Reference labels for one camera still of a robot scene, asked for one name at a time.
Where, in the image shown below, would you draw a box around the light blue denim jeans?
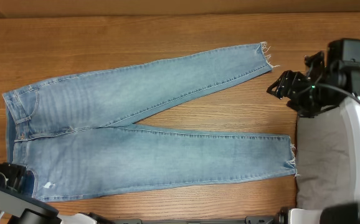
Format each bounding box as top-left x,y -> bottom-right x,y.
3,42 -> 297,202

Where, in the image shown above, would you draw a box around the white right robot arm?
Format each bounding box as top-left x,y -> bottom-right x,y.
267,50 -> 360,223

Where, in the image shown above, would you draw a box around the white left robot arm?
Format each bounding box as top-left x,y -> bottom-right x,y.
0,162 -> 111,224

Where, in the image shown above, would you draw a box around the grey folded garment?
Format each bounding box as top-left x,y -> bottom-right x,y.
296,107 -> 359,210

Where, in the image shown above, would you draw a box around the brown cardboard back panel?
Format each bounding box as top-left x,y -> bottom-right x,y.
0,0 -> 360,18

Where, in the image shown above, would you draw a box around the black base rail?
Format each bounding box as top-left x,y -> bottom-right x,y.
113,215 -> 289,224

